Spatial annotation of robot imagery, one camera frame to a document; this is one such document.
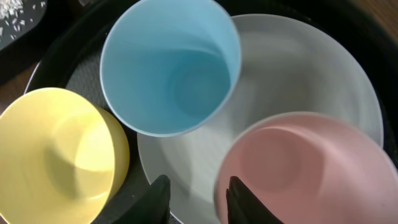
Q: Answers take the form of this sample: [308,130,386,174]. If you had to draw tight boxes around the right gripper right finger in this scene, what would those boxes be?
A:
[226,176,283,224]

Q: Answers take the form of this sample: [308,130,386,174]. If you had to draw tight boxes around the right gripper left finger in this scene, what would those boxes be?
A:
[114,174,171,224]

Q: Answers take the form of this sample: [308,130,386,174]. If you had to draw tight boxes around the yellow bowl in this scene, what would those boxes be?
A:
[1,88,130,223]

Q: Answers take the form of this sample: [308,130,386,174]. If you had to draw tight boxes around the food scraps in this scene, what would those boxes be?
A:
[1,0,47,44]

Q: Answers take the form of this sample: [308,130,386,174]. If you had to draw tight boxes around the pink cup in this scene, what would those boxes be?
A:
[215,112,397,223]

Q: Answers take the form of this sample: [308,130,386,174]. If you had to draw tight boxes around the blue cup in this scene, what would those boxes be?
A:
[99,0,242,137]

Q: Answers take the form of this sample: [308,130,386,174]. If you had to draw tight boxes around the grey plate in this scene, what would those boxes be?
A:
[137,14,384,223]

